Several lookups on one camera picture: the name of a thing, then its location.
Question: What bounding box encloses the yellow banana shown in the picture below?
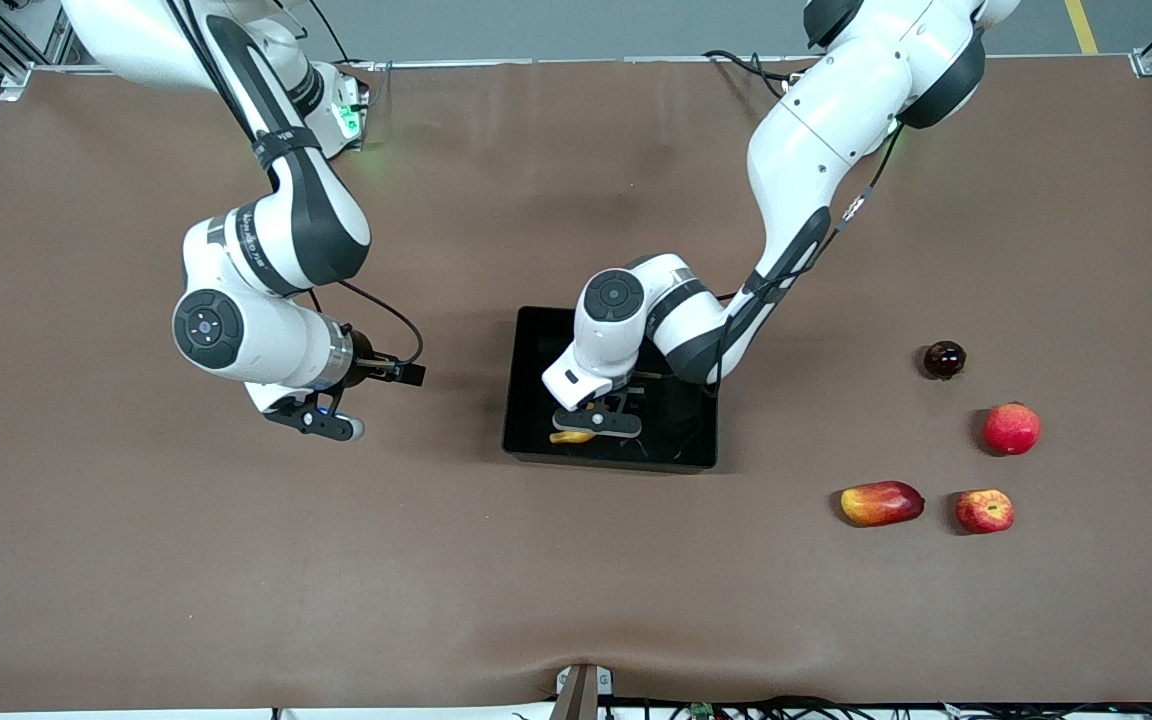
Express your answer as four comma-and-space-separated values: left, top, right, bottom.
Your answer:
549, 398, 599, 445

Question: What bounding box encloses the red yellow mango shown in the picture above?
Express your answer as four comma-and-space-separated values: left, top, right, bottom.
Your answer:
840, 480, 926, 528

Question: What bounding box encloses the black left arm base cable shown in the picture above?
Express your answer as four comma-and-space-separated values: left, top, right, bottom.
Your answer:
704, 48, 799, 101

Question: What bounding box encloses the dark red plum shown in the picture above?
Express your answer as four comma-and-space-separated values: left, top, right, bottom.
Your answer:
923, 340, 968, 380

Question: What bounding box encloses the black right arm base cable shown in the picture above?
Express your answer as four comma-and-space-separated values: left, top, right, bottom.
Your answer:
306, 0, 377, 71

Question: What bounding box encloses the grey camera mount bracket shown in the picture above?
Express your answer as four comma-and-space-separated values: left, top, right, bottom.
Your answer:
554, 663, 615, 720

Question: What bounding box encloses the black plastic box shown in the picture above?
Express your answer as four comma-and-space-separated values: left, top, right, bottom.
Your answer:
501, 306, 720, 474

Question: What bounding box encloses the black arm base cable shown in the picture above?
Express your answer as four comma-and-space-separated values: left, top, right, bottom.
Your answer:
306, 0, 377, 71
704, 48, 799, 101

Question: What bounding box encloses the round red peach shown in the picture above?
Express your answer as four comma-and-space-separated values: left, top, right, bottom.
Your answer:
982, 401, 1042, 457

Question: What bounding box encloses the brown table mat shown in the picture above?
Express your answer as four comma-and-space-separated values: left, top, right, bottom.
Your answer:
0, 55, 1152, 713

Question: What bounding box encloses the small red yellow apple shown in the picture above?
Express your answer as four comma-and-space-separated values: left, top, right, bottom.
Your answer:
955, 488, 1016, 535

